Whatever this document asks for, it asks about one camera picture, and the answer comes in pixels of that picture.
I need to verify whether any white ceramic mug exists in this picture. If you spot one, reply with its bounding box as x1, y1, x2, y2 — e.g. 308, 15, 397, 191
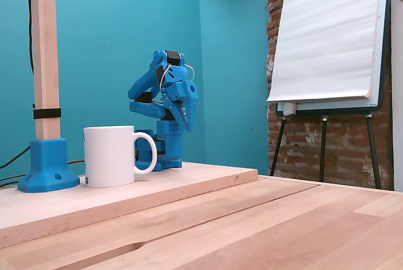
83, 125, 158, 188

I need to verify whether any light wooden base board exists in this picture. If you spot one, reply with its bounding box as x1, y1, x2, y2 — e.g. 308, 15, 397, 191
0, 161, 259, 232

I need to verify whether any white flipchart paper pad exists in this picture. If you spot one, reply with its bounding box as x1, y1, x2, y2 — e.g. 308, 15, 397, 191
266, 0, 385, 103

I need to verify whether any flipchart easel with legs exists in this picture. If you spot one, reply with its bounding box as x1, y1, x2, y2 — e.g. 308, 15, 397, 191
269, 0, 395, 191

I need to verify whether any black strap on post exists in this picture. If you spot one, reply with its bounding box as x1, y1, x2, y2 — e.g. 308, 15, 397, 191
33, 108, 62, 120

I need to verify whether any blue printed post base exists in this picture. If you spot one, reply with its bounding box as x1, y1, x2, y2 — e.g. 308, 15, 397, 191
18, 138, 81, 193

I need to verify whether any wooden camera post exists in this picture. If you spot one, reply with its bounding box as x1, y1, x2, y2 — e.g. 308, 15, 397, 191
30, 0, 62, 141

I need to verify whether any thin black cable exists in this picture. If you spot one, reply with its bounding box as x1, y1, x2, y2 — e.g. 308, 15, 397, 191
0, 0, 35, 170

